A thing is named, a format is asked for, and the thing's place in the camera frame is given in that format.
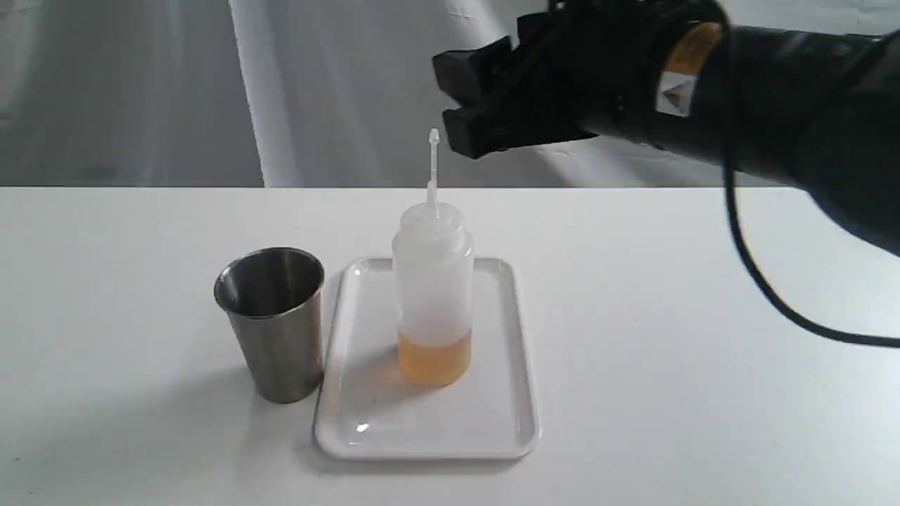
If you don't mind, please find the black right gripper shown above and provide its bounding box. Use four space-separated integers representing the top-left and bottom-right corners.
432 1 724 160

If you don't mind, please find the translucent squeeze bottle amber liquid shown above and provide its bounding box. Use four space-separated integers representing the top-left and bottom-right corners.
392 128 475 388

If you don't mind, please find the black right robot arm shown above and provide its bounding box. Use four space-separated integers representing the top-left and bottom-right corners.
432 1 899 255

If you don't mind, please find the stainless steel cup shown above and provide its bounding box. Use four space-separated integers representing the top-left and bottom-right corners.
212 247 326 404

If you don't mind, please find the white rectangular plastic tray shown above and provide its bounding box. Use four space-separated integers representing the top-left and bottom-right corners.
314 257 542 461

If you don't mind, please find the grey fabric backdrop curtain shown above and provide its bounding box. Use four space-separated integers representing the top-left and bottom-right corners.
0 0 900 189

